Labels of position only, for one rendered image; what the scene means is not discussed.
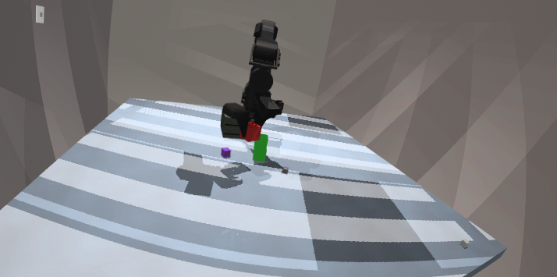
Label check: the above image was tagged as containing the red block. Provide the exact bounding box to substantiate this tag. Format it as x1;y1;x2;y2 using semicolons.
240;122;262;142

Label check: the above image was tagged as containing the small purple block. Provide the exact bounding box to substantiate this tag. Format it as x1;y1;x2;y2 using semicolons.
221;147;231;158

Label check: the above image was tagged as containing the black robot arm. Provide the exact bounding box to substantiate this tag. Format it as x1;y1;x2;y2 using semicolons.
246;20;284;118

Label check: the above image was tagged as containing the green block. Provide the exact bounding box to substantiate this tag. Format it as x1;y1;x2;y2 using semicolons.
254;134;268;151
252;148;267;162

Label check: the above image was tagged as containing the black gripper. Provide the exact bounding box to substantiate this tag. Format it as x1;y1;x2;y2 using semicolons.
222;85;270;138

